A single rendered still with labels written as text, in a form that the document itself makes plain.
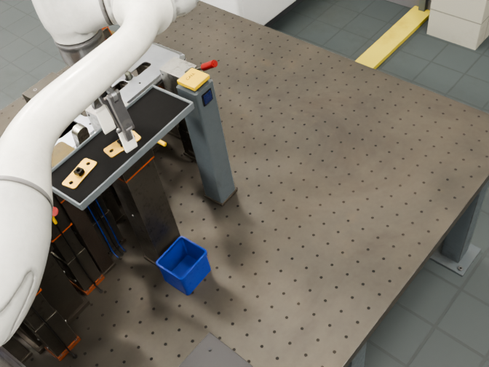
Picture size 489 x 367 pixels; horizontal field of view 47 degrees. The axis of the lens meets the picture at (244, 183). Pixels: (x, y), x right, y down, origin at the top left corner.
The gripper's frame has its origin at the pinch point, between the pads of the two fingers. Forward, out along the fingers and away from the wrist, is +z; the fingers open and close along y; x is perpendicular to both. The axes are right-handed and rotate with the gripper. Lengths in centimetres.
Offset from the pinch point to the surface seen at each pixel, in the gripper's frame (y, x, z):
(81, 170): -0.9, 11.3, 3.0
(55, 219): 6.0, 20.4, 18.0
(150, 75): 35.6, -28.6, 20.3
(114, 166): -4.3, 5.1, 4.2
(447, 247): -38, -97, 113
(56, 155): 18.4, 10.8, 12.2
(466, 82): 18, -195, 121
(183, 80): 7.2, -23.5, 4.2
